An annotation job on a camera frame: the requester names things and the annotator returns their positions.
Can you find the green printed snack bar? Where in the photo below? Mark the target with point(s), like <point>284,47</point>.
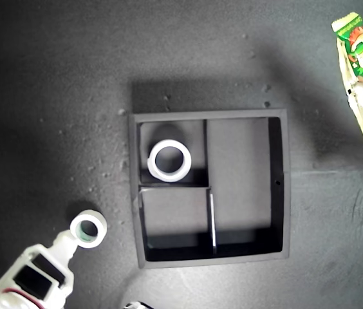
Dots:
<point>358,51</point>

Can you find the white tape roll green core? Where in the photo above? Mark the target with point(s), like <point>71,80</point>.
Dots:
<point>101,225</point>

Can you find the large white tape roll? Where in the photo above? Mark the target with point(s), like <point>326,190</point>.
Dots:
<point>152,164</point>

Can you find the black tray with wells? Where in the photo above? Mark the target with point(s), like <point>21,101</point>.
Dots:
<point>239,161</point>

